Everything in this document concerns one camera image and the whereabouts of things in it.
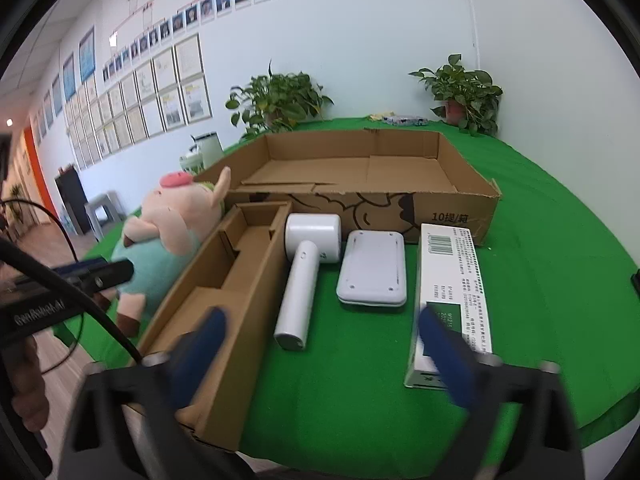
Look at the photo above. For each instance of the white canister with black lid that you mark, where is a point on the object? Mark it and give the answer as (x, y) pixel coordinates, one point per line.
(210, 150)

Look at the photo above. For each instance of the black cabinet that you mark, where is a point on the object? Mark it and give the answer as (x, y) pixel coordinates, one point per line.
(72, 200)

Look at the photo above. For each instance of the bushy green potted plant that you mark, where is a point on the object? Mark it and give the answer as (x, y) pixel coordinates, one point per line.
(280, 95)

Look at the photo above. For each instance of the person's left hand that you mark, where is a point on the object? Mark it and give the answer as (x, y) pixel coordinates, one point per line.
(30, 390)

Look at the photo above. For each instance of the patterned tissue packet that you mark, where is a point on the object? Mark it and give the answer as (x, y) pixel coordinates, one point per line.
(407, 120)

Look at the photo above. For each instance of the cardboard insert tray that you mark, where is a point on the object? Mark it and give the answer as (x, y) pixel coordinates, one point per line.
(250, 280)

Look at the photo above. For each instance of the large cardboard box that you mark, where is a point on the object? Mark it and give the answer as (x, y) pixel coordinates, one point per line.
(400, 160)

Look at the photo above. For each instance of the leaf print cup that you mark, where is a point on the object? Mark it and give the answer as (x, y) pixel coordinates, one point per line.
(192, 162)

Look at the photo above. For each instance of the green tablecloth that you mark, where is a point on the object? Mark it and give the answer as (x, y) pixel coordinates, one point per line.
(550, 240)

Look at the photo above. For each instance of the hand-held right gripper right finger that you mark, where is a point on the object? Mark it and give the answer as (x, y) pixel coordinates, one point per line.
(445, 355)

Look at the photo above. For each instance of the grey plastic stool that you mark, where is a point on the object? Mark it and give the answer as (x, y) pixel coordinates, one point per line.
(102, 210)

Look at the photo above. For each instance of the blue wall posters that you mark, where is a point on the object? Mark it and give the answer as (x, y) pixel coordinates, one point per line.
(86, 57)

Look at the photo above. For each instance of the yellow crumpled wrapper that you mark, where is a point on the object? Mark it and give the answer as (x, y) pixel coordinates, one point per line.
(377, 117)

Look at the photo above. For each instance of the white device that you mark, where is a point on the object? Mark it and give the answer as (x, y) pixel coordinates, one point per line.
(372, 267)

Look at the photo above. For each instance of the pig plush toy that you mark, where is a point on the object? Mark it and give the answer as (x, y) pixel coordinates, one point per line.
(170, 225)

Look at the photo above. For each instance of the white and green carton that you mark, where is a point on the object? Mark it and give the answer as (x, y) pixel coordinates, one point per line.
(450, 270)

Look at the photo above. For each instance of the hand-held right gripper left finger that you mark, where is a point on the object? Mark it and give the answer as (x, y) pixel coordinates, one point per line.
(202, 340)

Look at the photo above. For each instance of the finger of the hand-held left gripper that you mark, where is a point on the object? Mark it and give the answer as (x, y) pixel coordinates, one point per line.
(100, 274)

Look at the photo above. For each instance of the white hair dryer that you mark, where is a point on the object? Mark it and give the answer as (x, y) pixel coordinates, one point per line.
(300, 285)

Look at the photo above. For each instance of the wall of framed certificates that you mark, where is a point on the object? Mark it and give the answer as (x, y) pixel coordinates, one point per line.
(150, 90)

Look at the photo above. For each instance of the plant in red pot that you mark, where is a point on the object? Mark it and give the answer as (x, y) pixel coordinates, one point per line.
(462, 87)

